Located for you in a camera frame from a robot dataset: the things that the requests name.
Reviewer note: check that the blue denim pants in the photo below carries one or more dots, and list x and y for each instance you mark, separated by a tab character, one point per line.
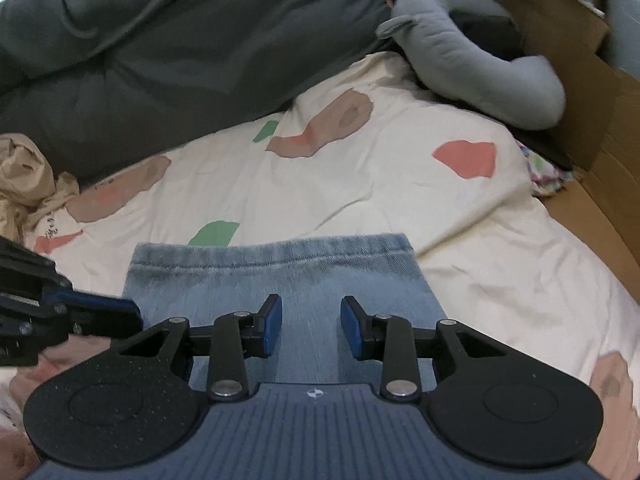
300	270

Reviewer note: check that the grey neck pillow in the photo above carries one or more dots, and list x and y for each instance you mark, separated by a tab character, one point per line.
475	80

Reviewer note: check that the brown cardboard sheet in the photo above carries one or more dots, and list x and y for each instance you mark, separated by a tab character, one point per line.
600	110

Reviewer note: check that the black cloth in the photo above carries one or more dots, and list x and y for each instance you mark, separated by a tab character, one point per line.
490	35

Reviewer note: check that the cream bear print blanket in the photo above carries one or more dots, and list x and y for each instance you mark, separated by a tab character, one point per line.
400	220

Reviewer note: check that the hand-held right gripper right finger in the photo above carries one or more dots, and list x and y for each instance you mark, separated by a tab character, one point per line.
352	325

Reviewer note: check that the floral print cloth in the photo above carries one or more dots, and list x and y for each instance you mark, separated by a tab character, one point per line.
545	175

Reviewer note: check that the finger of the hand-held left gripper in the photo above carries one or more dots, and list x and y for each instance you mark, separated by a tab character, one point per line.
105	320

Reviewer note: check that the grey upright mattress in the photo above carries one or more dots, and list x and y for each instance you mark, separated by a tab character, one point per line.
627	20

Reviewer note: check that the beige garment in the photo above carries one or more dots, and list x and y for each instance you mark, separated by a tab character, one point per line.
25	175

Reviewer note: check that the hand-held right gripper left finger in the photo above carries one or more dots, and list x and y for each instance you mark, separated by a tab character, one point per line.
272	325

